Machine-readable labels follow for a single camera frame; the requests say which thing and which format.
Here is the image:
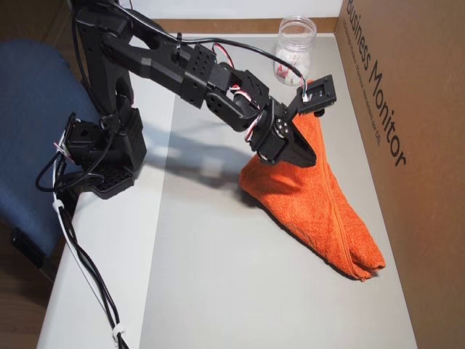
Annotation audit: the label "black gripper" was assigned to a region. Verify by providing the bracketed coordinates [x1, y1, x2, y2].
[250, 98, 318, 169]

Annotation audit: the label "orange terry towel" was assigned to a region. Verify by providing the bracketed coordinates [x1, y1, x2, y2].
[238, 113, 387, 281]

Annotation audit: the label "white and red jar contents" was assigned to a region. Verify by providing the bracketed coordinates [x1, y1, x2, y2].
[275, 50, 310, 87]

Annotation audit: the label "clear plastic jar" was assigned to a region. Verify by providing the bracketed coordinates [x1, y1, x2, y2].
[272, 15, 318, 87]

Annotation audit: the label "cardboard monitor box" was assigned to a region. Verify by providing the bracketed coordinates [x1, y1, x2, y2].
[334, 0, 465, 349]

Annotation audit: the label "brown back board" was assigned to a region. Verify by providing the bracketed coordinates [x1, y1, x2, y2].
[148, 17, 344, 36]

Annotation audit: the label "blue office chair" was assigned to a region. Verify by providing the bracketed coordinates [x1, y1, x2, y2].
[0, 38, 101, 283]

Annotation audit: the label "red white servo wire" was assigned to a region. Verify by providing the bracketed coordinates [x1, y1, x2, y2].
[211, 43, 235, 70]
[228, 84, 266, 143]

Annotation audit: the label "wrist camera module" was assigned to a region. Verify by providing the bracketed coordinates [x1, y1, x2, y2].
[286, 74, 338, 118]

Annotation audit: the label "black camera cable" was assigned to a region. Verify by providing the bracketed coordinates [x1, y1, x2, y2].
[35, 0, 310, 193]

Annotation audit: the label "white cable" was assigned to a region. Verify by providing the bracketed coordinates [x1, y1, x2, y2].
[52, 159, 126, 342]

